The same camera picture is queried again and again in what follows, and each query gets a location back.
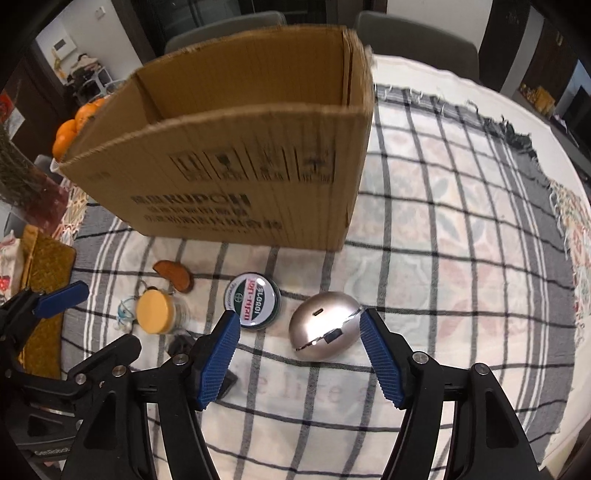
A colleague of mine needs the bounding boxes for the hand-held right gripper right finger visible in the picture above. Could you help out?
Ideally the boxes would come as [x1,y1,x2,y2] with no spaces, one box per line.
[359,308,541,480]

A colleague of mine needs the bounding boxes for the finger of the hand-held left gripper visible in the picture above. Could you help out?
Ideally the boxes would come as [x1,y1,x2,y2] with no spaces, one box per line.
[0,281,90,370]

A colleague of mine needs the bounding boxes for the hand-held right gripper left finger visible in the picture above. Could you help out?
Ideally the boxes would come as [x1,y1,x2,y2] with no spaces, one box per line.
[60,310,242,480]

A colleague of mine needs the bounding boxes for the small black object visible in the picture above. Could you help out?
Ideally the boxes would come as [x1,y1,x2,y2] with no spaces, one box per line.
[167,335,238,400]

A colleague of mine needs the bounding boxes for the small glass charm keyring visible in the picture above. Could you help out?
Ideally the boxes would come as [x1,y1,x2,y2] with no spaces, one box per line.
[115,295,139,330]

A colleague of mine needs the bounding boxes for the round green tin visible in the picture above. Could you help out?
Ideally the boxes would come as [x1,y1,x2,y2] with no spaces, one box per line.
[224,272,280,330]

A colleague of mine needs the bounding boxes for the silver egg-shaped mouse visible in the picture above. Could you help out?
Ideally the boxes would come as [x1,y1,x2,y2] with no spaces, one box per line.
[288,292,362,361]

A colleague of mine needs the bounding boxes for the yellow-lidded glass jar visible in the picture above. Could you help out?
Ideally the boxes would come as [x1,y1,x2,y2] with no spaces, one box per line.
[135,289,191,335]

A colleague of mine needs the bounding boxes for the brown wooden leaf-shaped piece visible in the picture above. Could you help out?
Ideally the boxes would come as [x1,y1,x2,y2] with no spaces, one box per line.
[153,261,194,294]

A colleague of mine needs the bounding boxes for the brown cardboard box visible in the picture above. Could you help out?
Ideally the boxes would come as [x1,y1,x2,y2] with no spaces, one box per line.
[59,25,376,252]

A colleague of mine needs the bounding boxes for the yellow woven mat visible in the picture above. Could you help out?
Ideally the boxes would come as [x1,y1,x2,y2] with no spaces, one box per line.
[18,226,77,379]

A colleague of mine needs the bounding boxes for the floral printed cloth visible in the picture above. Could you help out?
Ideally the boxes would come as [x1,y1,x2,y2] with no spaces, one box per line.
[0,235,25,305]

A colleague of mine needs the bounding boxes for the glass vase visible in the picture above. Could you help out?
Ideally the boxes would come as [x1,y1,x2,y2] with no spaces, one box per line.
[14,178,70,241]

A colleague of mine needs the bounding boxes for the dried flower bunch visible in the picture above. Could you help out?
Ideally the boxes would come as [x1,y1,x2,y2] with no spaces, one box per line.
[0,124,51,204]

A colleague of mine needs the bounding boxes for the orange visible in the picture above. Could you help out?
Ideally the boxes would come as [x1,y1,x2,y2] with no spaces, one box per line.
[52,119,80,160]
[74,98,109,134]

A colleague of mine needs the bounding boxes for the grey plaid cloth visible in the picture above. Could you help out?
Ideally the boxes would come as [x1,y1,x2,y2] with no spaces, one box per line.
[62,83,578,480]

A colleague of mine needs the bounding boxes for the white shoe rack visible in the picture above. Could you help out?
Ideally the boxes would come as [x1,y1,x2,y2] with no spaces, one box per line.
[69,53,116,104]

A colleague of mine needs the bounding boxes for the patterned tablecloth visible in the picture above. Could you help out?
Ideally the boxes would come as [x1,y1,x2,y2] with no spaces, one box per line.
[369,53,591,472]

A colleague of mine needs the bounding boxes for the yellow boxes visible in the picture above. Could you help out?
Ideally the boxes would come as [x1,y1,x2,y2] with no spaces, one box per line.
[522,83,555,116]

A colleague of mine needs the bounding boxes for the grey dining chair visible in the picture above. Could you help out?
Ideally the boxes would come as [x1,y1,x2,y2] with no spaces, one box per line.
[355,10,481,86]
[164,10,287,56]

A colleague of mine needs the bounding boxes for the black television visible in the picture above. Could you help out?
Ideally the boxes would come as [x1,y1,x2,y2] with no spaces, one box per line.
[561,60,591,148]

